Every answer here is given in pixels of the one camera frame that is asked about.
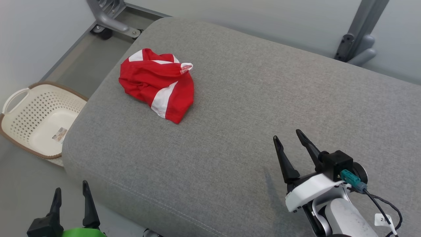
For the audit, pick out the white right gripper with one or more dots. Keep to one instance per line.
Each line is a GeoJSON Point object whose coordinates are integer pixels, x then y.
{"type": "Point", "coordinates": [309, 191]}

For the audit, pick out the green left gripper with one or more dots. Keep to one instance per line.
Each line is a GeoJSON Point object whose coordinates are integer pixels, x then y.
{"type": "Point", "coordinates": [82, 233]}

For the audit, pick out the red white striped shorts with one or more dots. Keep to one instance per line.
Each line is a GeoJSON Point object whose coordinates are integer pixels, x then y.
{"type": "Point", "coordinates": [144, 82]}

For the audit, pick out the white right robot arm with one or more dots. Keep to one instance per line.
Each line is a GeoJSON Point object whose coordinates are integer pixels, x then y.
{"type": "Point", "coordinates": [345, 220]}

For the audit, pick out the cream plastic laundry basket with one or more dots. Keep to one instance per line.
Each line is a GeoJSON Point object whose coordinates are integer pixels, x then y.
{"type": "Point", "coordinates": [49, 144]}

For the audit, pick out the grey fabric sofa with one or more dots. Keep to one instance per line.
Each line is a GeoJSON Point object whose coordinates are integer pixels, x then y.
{"type": "Point", "coordinates": [230, 115]}

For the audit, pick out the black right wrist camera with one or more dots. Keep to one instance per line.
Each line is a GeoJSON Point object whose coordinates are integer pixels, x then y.
{"type": "Point", "coordinates": [335, 163]}

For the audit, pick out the grey metal frame post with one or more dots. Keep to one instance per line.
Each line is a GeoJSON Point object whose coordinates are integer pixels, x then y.
{"type": "Point", "coordinates": [365, 19]}

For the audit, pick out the grey frame foot with caster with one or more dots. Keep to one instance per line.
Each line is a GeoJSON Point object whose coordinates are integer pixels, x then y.
{"type": "Point", "coordinates": [108, 19]}

